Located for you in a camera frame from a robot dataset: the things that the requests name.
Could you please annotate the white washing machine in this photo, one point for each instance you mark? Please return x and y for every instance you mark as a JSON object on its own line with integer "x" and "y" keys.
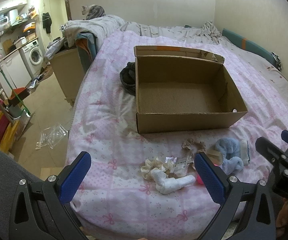
{"x": 32, "y": 57}

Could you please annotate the pink makeup sponge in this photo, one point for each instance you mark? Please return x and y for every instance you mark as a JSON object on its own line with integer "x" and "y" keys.
{"x": 199, "y": 180}

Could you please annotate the open cardboard box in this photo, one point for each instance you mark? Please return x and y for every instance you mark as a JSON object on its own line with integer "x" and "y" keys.
{"x": 184, "y": 89}

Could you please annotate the grey white blanket pile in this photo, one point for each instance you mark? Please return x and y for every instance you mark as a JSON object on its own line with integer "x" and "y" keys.
{"x": 100, "y": 27}

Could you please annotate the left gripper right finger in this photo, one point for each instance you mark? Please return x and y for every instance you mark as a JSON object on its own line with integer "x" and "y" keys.
{"x": 257, "y": 220}

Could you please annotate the clear plastic packaging on floor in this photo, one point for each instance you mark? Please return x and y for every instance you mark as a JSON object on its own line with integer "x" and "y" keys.
{"x": 51, "y": 136}

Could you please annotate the grey tabby cat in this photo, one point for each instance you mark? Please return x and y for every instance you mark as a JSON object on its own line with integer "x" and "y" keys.
{"x": 92, "y": 11}

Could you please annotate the white kitchen cabinet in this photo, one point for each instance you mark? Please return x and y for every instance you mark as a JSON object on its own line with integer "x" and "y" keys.
{"x": 16, "y": 73}

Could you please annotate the clear plastic packet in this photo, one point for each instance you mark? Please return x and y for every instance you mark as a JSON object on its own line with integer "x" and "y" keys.
{"x": 177, "y": 167}

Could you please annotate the beige brown scrunchie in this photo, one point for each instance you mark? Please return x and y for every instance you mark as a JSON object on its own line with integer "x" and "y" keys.
{"x": 193, "y": 146}

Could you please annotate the brown cardboard bedside box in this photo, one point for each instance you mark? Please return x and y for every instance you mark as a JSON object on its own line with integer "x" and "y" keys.
{"x": 69, "y": 73}

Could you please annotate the black cloth bundle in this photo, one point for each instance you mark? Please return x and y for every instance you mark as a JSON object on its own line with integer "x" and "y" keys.
{"x": 128, "y": 78}

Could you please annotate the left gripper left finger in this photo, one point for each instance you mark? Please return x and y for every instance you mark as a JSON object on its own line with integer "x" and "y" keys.
{"x": 56, "y": 192}

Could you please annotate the pink patterned quilt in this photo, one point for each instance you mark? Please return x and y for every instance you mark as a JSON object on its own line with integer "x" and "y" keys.
{"x": 114, "y": 201}

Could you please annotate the light blue fluffy sock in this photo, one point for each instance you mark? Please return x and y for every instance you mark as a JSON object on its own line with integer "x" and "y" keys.
{"x": 235, "y": 154}

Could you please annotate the white sock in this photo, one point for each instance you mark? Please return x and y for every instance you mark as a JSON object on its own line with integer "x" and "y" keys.
{"x": 166, "y": 185}

